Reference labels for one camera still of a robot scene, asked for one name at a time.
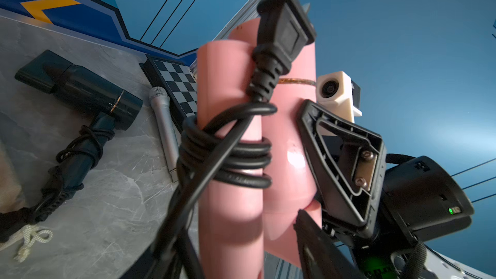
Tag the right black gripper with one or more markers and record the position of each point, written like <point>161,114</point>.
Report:
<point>348,163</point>

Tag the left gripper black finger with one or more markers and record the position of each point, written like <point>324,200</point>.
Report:
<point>319,257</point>

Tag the pink hair dryer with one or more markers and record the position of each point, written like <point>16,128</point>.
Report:
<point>216,152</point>

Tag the black hair dryer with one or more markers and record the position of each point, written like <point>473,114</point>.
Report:
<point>105,108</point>

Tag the folded checkered chess board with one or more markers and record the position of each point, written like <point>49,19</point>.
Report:
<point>178,82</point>

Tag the grey microphone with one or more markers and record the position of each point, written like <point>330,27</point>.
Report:
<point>160,103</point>

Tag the beige printed drawstring pouch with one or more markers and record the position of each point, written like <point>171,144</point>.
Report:
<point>12,199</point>

